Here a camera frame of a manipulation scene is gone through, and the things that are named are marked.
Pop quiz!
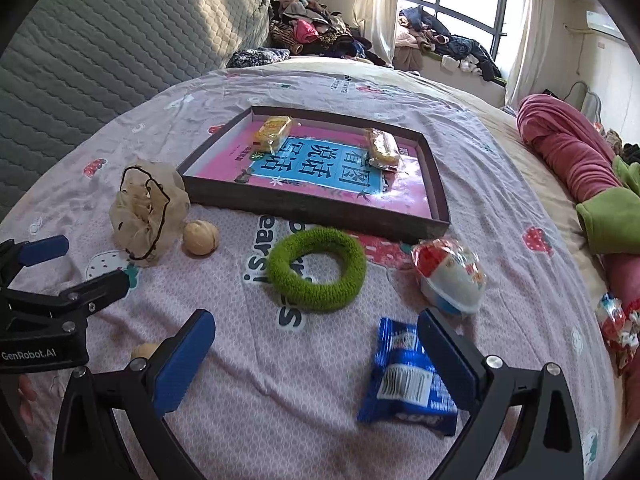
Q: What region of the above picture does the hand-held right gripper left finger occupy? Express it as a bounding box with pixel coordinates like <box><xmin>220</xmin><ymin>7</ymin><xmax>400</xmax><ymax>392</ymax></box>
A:
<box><xmin>52</xmin><ymin>309</ymin><xmax>217</xmax><ymax>480</ymax></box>

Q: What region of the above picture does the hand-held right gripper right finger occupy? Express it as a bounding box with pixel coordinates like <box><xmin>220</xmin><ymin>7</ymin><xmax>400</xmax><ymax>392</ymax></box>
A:
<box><xmin>416</xmin><ymin>308</ymin><xmax>586</xmax><ymax>480</ymax></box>

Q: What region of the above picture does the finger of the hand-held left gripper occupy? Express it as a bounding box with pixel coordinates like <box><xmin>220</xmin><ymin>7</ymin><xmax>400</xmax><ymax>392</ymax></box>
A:
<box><xmin>0</xmin><ymin>235</ymin><xmax>70</xmax><ymax>286</ymax></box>
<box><xmin>47</xmin><ymin>270</ymin><xmax>132</xmax><ymax>317</ymax></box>

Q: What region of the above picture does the walnut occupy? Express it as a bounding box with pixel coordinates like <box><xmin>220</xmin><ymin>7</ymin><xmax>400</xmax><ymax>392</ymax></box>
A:
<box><xmin>181</xmin><ymin>220</ymin><xmax>221</xmax><ymax>258</ymax></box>
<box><xmin>130</xmin><ymin>342</ymin><xmax>161</xmax><ymax>362</ymax></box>

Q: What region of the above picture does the blue cookie packet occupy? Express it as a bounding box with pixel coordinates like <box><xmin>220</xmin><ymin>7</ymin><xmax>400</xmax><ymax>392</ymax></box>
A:
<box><xmin>356</xmin><ymin>316</ymin><xmax>459</xmax><ymax>437</ymax></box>

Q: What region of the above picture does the egg-shaped candy toy packet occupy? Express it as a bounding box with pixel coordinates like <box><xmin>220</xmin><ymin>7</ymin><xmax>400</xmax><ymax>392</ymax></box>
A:
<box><xmin>411</xmin><ymin>237</ymin><xmax>488</xmax><ymax>316</ymax></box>

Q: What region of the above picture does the beige mesh scrunchie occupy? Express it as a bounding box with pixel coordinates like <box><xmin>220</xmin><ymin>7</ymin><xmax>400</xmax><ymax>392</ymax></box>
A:
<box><xmin>109</xmin><ymin>160</ymin><xmax>192</xmax><ymax>267</ymax></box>

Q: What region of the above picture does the green knit hair ring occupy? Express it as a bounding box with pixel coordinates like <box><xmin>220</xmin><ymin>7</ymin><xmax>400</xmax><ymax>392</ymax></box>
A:
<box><xmin>266</xmin><ymin>226</ymin><xmax>368</xmax><ymax>313</ymax></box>

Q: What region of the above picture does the dark cardboard box tray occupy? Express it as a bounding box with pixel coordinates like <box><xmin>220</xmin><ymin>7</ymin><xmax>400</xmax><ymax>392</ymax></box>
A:
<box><xmin>177</xmin><ymin>105</ymin><xmax>452</xmax><ymax>245</ymax></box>

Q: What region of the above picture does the pink strawberry printed bed sheet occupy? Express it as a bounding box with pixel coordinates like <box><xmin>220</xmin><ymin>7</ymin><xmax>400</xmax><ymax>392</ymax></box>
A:
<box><xmin>0</xmin><ymin>67</ymin><xmax>621</xmax><ymax>480</ymax></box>

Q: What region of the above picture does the red and white candy wrapper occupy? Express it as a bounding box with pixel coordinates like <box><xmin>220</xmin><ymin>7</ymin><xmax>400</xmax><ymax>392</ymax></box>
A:
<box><xmin>595</xmin><ymin>292</ymin><xmax>640</xmax><ymax>376</ymax></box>

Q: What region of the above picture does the grey quilted headboard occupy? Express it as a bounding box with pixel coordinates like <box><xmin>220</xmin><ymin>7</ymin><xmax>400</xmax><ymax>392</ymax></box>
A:
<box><xmin>0</xmin><ymin>0</ymin><xmax>271</xmax><ymax>221</ymax></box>

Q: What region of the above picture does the green fleece cloth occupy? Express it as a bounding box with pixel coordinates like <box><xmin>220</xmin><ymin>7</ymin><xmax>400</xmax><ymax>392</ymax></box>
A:
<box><xmin>575</xmin><ymin>155</ymin><xmax>640</xmax><ymax>256</ymax></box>

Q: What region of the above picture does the yellow snack packet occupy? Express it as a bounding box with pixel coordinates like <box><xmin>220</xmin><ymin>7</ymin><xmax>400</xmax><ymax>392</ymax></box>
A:
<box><xmin>251</xmin><ymin>116</ymin><xmax>293</xmax><ymax>153</ymax></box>

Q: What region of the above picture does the clear wrapped cake packet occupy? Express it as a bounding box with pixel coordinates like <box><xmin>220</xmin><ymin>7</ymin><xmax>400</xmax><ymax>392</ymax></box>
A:
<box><xmin>362</xmin><ymin>127</ymin><xmax>402</xmax><ymax>171</ymax></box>

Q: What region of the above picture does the pink and blue printed book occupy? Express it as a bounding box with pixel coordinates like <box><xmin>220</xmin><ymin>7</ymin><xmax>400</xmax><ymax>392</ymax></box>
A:
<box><xmin>195</xmin><ymin>117</ymin><xmax>433</xmax><ymax>221</ymax></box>

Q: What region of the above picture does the pink blanket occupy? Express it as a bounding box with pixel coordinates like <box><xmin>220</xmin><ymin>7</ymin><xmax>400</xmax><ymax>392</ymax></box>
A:
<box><xmin>516</xmin><ymin>94</ymin><xmax>640</xmax><ymax>311</ymax></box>

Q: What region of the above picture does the dark floral cloth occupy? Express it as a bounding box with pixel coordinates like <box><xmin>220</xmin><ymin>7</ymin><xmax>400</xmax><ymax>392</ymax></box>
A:
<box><xmin>227</xmin><ymin>47</ymin><xmax>291</xmax><ymax>69</ymax></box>

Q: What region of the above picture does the dark clothes heap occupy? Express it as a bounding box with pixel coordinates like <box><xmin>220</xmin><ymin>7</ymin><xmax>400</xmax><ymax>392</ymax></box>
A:
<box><xmin>602</xmin><ymin>130</ymin><xmax>640</xmax><ymax>166</ymax></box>

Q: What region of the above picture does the beige bed sheet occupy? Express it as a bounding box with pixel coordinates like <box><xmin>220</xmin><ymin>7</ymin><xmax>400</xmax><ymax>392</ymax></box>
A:
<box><xmin>265</xmin><ymin>56</ymin><xmax>631</xmax><ymax>411</ymax></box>

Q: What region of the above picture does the clothes heap on windowsill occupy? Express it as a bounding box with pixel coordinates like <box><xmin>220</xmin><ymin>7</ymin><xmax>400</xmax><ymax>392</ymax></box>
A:
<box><xmin>395</xmin><ymin>6</ymin><xmax>503</xmax><ymax>83</ymax></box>

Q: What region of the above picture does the pile of mixed clothes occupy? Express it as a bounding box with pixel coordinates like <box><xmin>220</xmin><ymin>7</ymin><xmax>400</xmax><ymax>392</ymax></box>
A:
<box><xmin>267</xmin><ymin>0</ymin><xmax>373</xmax><ymax>58</ymax></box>

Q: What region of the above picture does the white curtain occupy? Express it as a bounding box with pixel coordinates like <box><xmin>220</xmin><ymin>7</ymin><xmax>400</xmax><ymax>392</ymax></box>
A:
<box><xmin>352</xmin><ymin>0</ymin><xmax>408</xmax><ymax>66</ymax></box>
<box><xmin>502</xmin><ymin>0</ymin><xmax>556</xmax><ymax>108</ymax></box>

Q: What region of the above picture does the white air conditioner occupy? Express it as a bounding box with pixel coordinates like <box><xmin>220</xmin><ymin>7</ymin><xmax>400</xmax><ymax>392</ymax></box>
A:
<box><xmin>585</xmin><ymin>10</ymin><xmax>626</xmax><ymax>36</ymax></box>

